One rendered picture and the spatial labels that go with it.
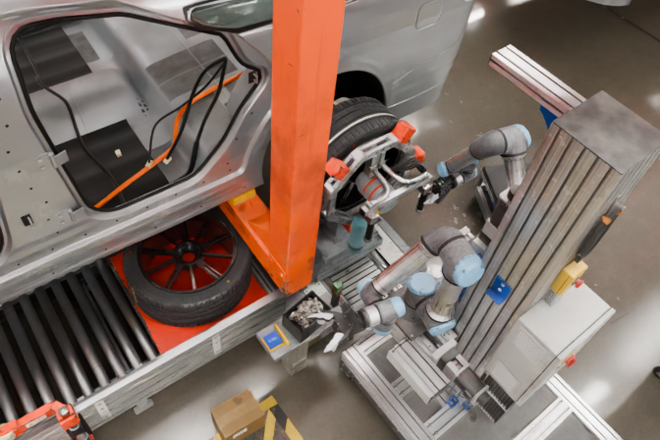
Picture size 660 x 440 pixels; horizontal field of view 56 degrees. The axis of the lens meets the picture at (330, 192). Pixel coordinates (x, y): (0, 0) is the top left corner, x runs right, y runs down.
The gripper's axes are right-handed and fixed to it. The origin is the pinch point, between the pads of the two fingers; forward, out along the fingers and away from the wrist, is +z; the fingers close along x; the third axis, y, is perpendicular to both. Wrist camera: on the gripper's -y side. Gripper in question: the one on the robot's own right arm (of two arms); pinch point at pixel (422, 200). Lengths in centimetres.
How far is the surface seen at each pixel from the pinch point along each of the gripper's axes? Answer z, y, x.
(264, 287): 76, -56, -28
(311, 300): 70, -27, 5
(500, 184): -85, -49, -7
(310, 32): 75, 128, -5
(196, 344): 124, -44, -13
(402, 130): 1.1, 30.9, -23.4
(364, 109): 11, 34, -41
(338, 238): 21, -59, -34
